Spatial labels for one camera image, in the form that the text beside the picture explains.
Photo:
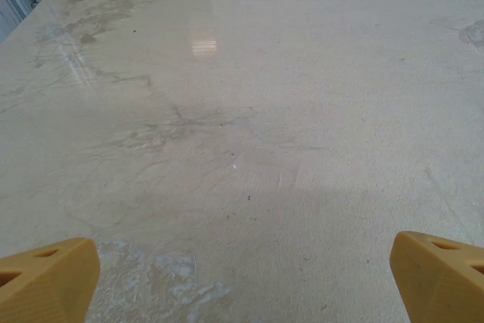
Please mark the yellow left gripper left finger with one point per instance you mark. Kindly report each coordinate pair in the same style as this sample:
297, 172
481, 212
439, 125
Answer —
45, 285

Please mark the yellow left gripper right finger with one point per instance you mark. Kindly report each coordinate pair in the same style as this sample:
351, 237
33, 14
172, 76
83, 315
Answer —
442, 285

